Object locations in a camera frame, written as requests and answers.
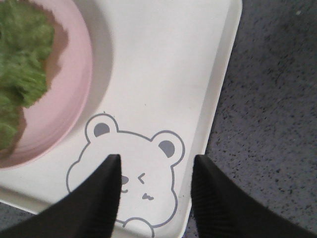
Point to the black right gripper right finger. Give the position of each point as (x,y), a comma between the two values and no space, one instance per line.
(223,210)

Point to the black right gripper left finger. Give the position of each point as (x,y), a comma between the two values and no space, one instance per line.
(89,211)

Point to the pink plastic plate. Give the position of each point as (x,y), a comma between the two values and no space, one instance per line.
(69,71)

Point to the cream bear serving tray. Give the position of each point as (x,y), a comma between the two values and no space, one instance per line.
(158,69)

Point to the green lettuce leaf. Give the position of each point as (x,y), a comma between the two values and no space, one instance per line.
(26,41)

